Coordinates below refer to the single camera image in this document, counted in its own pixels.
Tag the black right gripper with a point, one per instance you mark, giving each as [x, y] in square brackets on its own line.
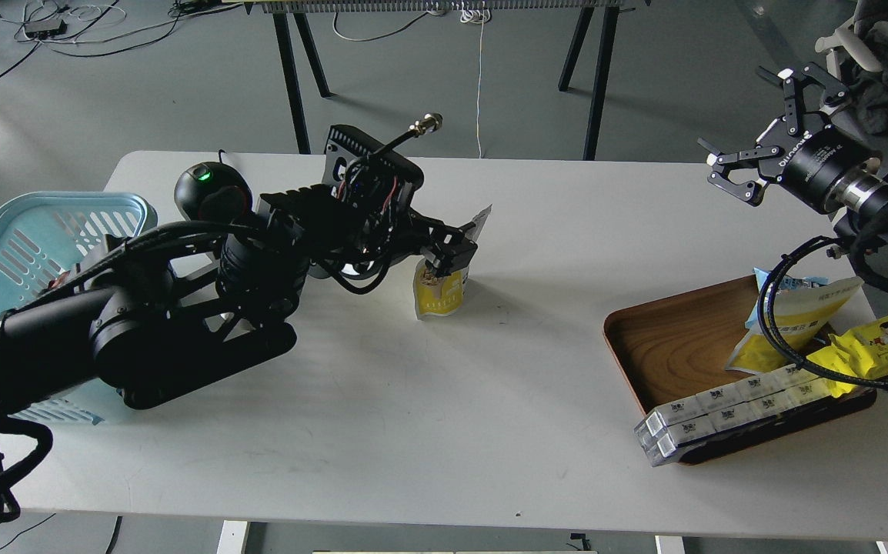
[817, 165]

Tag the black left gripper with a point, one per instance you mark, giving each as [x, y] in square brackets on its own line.
[445, 249]

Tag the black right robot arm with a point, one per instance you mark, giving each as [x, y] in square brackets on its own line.
[863, 235]

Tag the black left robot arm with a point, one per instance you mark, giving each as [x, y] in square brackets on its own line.
[165, 310]

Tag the blue white snack bag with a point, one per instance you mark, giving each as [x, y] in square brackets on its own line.
[788, 283]

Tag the yellow white snack pouch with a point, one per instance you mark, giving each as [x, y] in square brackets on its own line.
[802, 307]

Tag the yellow cartoon snack bag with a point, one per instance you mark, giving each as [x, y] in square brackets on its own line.
[861, 351]

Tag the white boxed snack row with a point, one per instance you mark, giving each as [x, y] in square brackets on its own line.
[731, 417]

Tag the light blue plastic basket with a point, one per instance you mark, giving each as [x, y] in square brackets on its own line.
[47, 353]

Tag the white chair with clothes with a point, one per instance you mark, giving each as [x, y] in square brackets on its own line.
[857, 54]

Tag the black table trestle legs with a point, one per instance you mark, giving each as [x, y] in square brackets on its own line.
[531, 82]

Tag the brown wooden tray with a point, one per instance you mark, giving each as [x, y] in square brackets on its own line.
[676, 347]

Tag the black barcode scanner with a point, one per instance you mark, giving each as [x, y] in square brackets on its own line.
[212, 191]

